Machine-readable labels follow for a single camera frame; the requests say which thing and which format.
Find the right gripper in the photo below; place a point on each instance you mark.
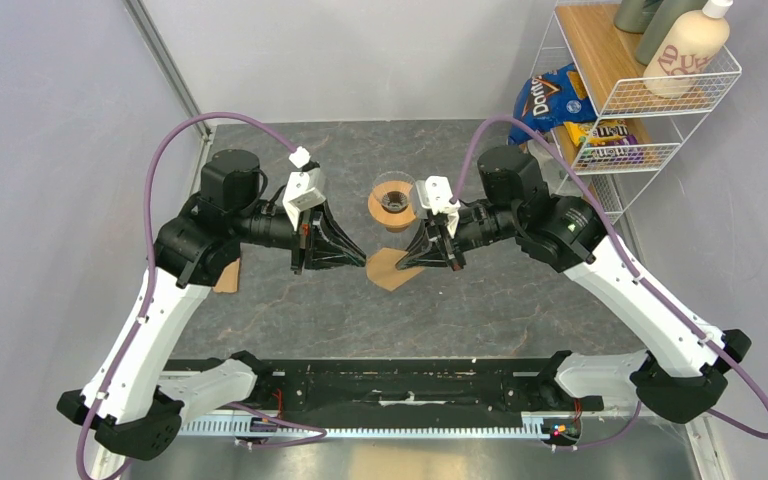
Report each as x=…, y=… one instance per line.
x=433, y=248

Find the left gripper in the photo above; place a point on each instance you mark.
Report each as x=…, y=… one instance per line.
x=320, y=243

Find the single brown paper filter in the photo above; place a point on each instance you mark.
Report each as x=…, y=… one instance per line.
x=381, y=269

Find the clear glass dripper cone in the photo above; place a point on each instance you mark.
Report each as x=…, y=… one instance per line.
x=392, y=190

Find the brown paper coffee filters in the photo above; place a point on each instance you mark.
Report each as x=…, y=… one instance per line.
x=228, y=282

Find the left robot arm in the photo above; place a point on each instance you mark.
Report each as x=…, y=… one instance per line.
x=127, y=407

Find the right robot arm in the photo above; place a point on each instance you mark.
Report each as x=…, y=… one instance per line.
x=681, y=371

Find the blue doritos chip bag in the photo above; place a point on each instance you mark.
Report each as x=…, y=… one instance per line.
x=550, y=99

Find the yellow m&m candy bag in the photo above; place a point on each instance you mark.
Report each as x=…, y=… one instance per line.
x=609, y=141

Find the cream pump lotion bottle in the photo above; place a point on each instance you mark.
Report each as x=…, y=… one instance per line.
x=692, y=42

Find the green pump bottle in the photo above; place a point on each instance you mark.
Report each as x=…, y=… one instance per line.
x=664, y=18
x=634, y=16

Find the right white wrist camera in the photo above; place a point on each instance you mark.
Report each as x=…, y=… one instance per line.
x=432, y=198

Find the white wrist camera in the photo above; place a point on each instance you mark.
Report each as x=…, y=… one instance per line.
x=432, y=198
x=305, y=187

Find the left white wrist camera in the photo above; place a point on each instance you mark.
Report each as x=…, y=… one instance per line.
x=305, y=187

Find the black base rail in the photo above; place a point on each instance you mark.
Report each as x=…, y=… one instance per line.
x=430, y=393

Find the white wire shelf rack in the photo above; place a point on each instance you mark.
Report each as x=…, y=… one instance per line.
x=581, y=34

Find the aluminium frame post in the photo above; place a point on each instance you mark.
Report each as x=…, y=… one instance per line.
x=162, y=56

